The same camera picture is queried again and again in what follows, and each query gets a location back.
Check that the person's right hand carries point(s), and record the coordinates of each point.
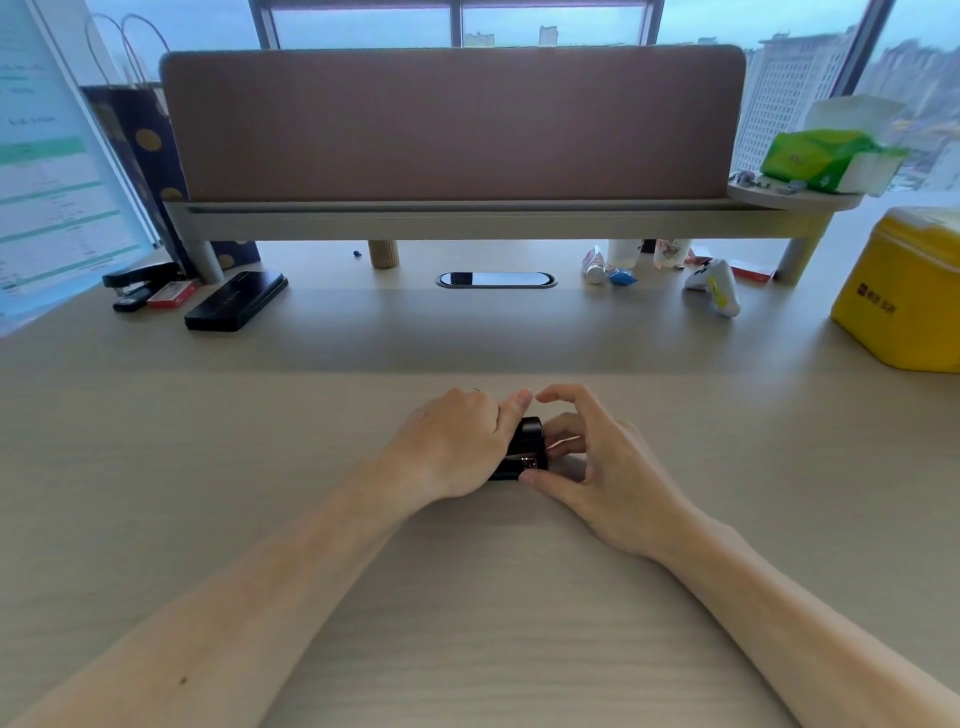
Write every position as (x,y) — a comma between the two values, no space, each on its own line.
(622,487)

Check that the person's left hand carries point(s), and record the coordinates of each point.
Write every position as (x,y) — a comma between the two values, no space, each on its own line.
(446,442)

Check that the person's right middle finger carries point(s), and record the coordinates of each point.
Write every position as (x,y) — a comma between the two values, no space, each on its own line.
(564,439)

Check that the person's left thumb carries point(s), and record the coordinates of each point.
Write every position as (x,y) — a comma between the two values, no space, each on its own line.
(517,409)

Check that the person's right thumb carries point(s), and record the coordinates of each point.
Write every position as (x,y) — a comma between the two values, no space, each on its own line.
(553,484)

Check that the small black stapler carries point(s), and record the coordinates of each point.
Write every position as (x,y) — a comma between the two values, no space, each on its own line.
(525,450)

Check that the person's left forearm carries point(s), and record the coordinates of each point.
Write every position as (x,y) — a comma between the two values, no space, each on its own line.
(225,607)

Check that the person's right forearm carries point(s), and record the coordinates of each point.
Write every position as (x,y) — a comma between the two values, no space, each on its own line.
(810,645)

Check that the white cream tube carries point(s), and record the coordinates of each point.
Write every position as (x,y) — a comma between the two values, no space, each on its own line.
(594,266)

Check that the blue candy wrapper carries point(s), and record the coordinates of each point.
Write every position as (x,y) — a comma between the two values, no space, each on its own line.
(622,277)

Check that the white plastic cup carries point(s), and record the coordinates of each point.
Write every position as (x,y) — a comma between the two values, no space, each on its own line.
(622,253)

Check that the beige desk shelf riser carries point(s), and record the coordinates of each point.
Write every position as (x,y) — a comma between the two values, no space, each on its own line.
(480,221)

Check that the wooden cylinder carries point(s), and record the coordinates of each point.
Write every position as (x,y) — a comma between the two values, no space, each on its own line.
(383,255)

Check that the white game controller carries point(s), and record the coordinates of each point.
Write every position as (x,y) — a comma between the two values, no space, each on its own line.
(716,289)

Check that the flat red box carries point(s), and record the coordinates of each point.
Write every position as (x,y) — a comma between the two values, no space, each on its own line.
(752,271)

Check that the pink desk divider panel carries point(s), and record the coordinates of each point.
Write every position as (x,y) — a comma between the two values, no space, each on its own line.
(450,124)

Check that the black rectangular case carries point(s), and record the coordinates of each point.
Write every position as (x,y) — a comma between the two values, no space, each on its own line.
(236,301)

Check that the metal clip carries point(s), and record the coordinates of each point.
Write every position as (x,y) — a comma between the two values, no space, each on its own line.
(750,180)

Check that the small red staple box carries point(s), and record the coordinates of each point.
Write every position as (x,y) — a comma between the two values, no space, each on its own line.
(172,294)

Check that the yellow tin box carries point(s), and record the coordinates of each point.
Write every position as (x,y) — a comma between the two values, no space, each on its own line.
(900,292)

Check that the green tissue pack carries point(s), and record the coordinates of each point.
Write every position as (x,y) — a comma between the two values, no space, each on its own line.
(825,157)

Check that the black desk stapler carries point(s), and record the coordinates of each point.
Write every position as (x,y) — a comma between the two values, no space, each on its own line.
(139,281)

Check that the dark polka dot paper bag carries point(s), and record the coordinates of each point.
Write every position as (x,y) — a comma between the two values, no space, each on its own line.
(154,142)

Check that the printed paper sheet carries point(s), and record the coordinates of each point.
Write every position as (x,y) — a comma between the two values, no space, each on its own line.
(52,172)

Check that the dark window frame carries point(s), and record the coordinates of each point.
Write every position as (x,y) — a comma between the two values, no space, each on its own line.
(262,22)

